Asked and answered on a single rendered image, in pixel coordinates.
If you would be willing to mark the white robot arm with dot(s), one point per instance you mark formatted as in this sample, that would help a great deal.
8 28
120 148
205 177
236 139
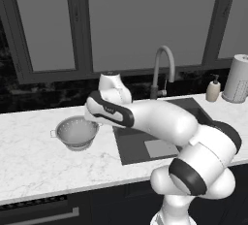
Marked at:
161 119

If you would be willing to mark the dark grey sink basin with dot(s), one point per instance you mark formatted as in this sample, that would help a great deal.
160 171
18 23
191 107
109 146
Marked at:
132 144

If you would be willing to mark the grey curved sink faucet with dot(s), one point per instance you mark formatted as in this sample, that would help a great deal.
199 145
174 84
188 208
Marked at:
157 60

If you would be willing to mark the grey metal colander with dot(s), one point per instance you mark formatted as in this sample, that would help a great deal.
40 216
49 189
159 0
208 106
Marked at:
76 133

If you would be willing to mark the dark grey framed window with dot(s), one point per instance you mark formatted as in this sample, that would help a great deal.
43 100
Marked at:
82 25

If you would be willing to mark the beige soap dispenser bottle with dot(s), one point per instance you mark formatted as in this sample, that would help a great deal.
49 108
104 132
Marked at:
213 91

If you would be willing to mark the white paper towel roll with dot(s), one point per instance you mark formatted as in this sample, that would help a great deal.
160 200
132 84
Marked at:
237 77

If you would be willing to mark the black dishwasher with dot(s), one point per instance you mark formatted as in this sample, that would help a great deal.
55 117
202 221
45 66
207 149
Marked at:
38 214

